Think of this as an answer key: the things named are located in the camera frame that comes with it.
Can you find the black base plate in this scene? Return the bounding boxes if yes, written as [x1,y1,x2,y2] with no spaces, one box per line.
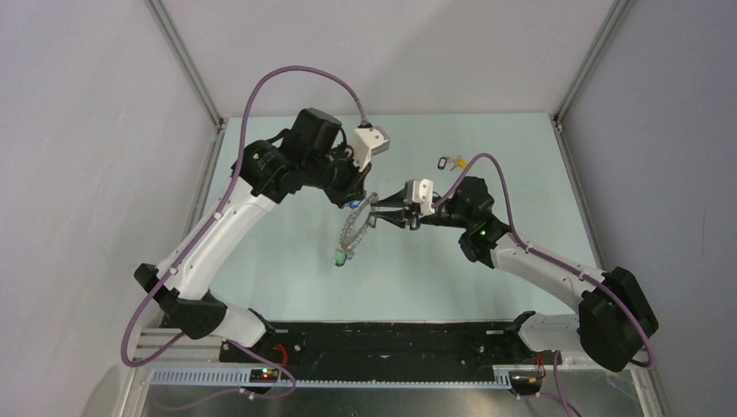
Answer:
[251,312,555,379]

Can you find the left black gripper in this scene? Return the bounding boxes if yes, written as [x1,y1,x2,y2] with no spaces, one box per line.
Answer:
[304,142,372,209]

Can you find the grey slotted cable duct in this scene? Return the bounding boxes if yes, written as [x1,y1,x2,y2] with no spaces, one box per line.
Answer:
[149,367,511,389]

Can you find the green key tag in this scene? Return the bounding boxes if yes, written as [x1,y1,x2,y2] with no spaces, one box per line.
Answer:
[334,248,348,267]

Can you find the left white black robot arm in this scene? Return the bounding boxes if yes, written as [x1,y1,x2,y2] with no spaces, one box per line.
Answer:
[134,108,388,362]

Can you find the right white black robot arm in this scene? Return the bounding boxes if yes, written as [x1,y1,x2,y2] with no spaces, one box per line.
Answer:
[371,176,659,372]

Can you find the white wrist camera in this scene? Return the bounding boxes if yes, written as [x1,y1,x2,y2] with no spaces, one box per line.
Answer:
[405,179,435,214]
[348,126,390,172]

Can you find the large metal keyring with clips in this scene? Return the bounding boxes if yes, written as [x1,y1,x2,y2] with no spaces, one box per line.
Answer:
[338,192,379,259]

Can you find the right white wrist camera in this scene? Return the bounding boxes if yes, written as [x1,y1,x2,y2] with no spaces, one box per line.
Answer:
[405,179,435,214]

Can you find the right aluminium frame post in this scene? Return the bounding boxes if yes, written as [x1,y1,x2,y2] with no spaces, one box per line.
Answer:
[552,0,634,126]

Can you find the left aluminium frame post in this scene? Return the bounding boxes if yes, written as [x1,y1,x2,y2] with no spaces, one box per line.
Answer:
[144,0,223,132]

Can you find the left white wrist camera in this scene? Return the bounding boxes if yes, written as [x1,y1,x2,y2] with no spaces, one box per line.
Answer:
[348,126,390,172]

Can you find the aluminium frame post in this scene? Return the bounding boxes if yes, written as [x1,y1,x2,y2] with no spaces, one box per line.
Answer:
[144,0,223,132]
[552,0,634,126]

